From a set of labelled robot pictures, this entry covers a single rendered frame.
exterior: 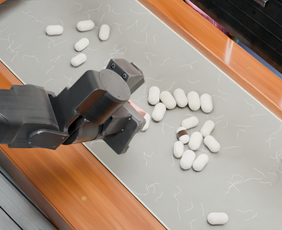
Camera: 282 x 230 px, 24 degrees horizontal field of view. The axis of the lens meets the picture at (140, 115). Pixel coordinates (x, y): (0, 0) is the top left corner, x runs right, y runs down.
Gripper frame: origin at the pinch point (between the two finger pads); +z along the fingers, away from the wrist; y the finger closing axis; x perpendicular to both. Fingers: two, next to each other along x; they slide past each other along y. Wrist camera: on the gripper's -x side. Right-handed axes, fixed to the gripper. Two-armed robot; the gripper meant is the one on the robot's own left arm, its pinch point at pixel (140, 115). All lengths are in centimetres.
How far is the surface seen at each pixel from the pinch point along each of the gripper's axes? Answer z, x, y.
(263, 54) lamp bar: -8.8, -23.6, -15.2
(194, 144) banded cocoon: 7.7, 0.8, -8.1
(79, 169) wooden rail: -6.5, 12.1, 1.1
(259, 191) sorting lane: 11.0, 0.5, -21.5
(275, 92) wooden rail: 21.3, -11.6, -10.4
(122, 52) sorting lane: 12.8, -1.0, 16.9
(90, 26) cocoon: 10.9, -1.4, 25.0
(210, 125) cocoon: 11.4, -2.3, -7.2
